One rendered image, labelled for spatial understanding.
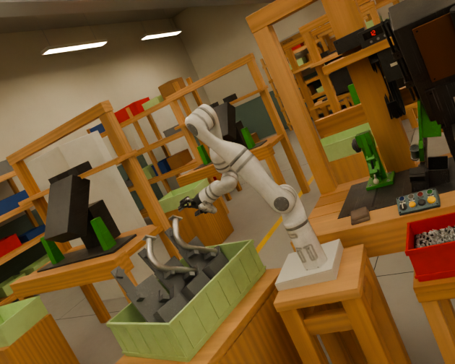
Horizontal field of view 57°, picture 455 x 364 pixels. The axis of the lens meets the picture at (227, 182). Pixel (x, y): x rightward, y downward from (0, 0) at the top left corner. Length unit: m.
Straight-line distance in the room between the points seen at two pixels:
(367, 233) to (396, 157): 0.62
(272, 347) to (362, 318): 0.48
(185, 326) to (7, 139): 7.46
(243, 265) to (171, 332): 0.48
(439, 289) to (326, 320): 0.40
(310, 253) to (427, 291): 0.40
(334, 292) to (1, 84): 8.32
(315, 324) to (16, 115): 8.05
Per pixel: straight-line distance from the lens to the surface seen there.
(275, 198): 1.51
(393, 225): 1.79
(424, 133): 1.91
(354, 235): 1.83
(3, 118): 8.93
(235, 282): 1.85
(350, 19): 2.23
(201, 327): 1.71
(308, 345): 1.69
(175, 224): 2.00
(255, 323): 1.80
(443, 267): 1.50
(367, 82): 2.24
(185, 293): 1.94
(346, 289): 1.51
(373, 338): 1.62
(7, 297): 7.53
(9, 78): 9.37
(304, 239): 1.57
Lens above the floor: 1.60
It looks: 10 degrees down
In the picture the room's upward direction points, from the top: 25 degrees counter-clockwise
